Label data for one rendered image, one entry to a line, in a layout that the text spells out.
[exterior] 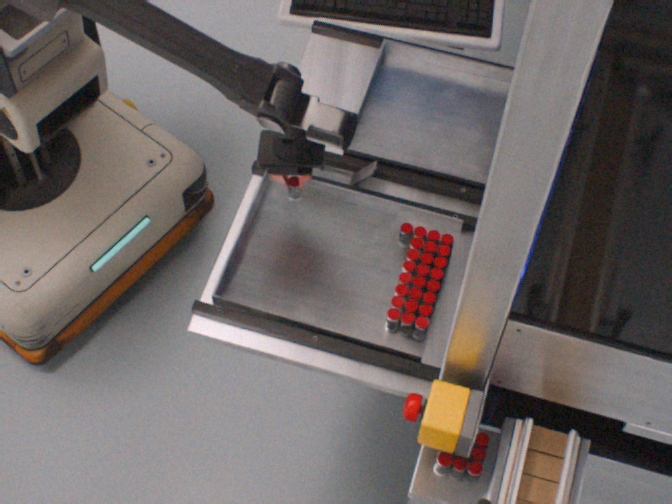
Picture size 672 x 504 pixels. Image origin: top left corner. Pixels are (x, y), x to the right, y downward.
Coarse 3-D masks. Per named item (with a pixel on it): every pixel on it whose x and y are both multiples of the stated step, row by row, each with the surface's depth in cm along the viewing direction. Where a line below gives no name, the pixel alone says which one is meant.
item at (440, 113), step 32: (384, 64) 195; (416, 64) 195; (448, 64) 194; (480, 64) 191; (384, 96) 191; (416, 96) 191; (448, 96) 191; (480, 96) 191; (384, 128) 187; (416, 128) 187; (448, 128) 187; (480, 128) 188; (384, 160) 180; (416, 160) 184; (448, 160) 184; (480, 160) 184
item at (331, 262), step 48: (288, 192) 180; (336, 192) 177; (240, 240) 172; (288, 240) 175; (336, 240) 175; (384, 240) 175; (240, 288) 170; (288, 288) 170; (336, 288) 170; (384, 288) 170; (336, 336) 164; (384, 336) 166
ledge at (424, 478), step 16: (496, 432) 158; (432, 448) 157; (496, 448) 157; (416, 464) 156; (432, 464) 155; (416, 480) 154; (432, 480) 154; (448, 480) 154; (464, 480) 154; (480, 480) 154; (416, 496) 154; (432, 496) 153; (448, 496) 153; (464, 496) 153; (480, 496) 153
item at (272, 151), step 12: (264, 132) 164; (264, 144) 163; (276, 144) 159; (288, 144) 157; (300, 144) 158; (312, 144) 163; (264, 156) 162; (276, 156) 161; (288, 156) 160; (300, 156) 160; (312, 156) 161
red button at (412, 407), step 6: (408, 396) 147; (414, 396) 147; (420, 396) 147; (408, 402) 146; (414, 402) 146; (420, 402) 146; (408, 408) 146; (414, 408) 146; (420, 408) 147; (408, 414) 146; (414, 414) 146; (408, 420) 147; (414, 420) 146
